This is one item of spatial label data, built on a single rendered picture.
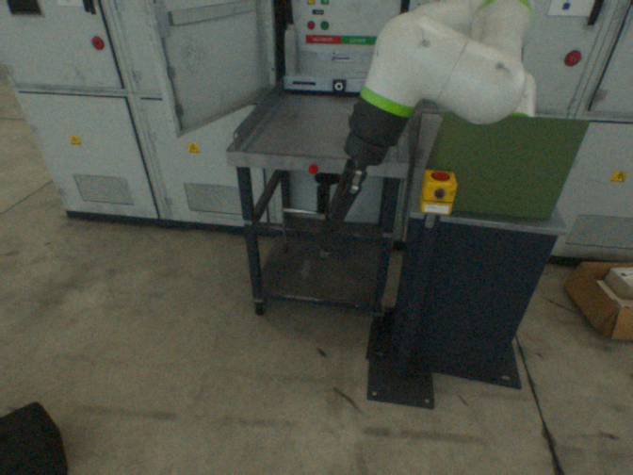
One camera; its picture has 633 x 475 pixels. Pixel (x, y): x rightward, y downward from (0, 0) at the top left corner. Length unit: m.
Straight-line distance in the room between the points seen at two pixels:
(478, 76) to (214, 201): 1.93
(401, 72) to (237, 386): 1.36
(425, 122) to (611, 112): 0.78
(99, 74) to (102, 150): 0.43
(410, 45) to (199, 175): 1.83
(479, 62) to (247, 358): 1.45
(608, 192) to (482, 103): 1.76
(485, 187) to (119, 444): 1.49
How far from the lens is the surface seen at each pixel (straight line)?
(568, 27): 2.00
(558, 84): 2.05
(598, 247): 2.54
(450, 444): 1.63
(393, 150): 1.40
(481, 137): 1.20
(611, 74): 2.12
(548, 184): 1.30
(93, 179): 2.72
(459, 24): 1.06
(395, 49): 0.64
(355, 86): 1.98
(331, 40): 1.97
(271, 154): 1.37
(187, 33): 1.65
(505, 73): 0.66
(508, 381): 1.83
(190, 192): 2.42
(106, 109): 2.43
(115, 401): 1.81
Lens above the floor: 1.39
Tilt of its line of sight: 36 degrees down
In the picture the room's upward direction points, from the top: straight up
